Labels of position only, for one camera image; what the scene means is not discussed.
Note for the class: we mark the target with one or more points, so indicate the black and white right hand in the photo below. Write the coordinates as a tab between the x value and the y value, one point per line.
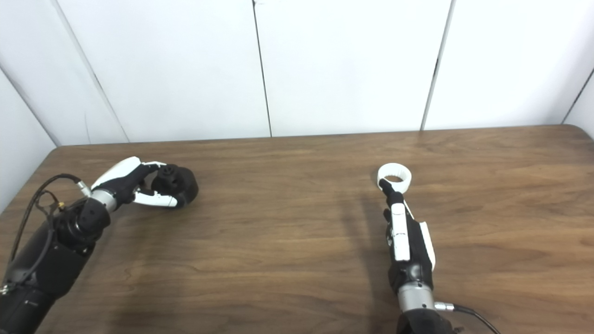
415	260

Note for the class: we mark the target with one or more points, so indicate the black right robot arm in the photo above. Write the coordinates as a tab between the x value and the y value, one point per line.
417	315

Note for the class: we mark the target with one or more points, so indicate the round black gear part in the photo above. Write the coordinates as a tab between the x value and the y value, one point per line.
183	183

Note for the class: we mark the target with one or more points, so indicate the black and white left hand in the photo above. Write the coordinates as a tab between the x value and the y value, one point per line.
121	183

